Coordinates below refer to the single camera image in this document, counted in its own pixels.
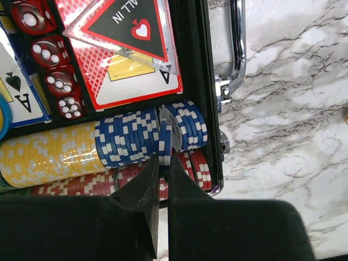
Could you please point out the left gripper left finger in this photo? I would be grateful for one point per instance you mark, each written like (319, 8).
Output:
(121, 226)

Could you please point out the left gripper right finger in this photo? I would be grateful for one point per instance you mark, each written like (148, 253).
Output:
(203, 228)

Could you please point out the white poker chip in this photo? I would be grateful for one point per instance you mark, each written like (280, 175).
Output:
(165, 148)

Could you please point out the black poker chip case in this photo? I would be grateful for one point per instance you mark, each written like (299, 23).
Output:
(103, 150)

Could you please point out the red triangle card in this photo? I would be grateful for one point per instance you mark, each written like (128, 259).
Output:
(138, 30)

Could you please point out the red die in case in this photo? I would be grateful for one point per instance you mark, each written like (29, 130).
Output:
(62, 81)
(50, 52)
(33, 17)
(71, 107)

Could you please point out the blue playing card deck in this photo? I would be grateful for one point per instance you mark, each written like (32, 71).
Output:
(20, 85)

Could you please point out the blue round chip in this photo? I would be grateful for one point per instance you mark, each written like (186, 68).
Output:
(6, 117)

